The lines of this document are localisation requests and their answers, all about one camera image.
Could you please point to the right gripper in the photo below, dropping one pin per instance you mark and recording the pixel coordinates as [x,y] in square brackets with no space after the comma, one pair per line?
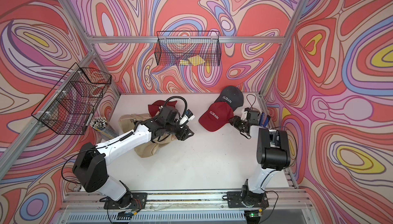
[235,122]

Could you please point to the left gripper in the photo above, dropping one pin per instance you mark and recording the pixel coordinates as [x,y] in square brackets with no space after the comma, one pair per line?
[183,134]

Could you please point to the red Colorado cap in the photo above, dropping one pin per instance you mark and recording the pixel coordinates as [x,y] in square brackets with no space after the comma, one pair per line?
[217,115]

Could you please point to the dark red cap front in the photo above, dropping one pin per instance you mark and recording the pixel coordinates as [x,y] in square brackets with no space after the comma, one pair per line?
[154,108]

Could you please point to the beige cap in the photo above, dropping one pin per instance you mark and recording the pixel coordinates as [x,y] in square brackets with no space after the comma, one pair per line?
[127,122]
[147,149]
[165,139]

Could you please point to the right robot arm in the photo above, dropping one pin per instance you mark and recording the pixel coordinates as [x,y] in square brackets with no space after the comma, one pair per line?
[272,156]

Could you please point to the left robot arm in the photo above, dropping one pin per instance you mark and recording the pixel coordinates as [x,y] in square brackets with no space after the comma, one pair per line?
[90,167]

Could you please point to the grey Colorado cap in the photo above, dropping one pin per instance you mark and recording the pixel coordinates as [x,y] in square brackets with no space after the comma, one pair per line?
[232,96]

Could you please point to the cup of pencils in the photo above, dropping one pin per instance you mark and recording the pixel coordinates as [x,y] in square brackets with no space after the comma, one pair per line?
[101,125]

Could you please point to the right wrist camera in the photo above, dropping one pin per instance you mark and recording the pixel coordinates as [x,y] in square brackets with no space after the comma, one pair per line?
[246,114]

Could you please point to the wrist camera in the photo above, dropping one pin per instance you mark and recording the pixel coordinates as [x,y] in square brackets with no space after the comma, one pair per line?
[246,114]
[188,116]

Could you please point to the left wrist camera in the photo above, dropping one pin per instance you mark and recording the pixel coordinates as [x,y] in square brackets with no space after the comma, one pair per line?
[188,116]

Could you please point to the black wire basket back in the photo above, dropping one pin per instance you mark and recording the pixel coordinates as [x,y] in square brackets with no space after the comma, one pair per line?
[173,46]

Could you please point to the black wire basket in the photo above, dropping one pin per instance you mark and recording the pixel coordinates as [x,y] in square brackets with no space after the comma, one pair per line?
[173,46]
[73,100]

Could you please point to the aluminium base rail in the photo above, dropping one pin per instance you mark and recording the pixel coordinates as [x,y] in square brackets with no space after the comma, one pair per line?
[279,206]

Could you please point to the black wire basket left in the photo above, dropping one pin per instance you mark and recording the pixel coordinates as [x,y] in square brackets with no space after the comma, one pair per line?
[73,100]

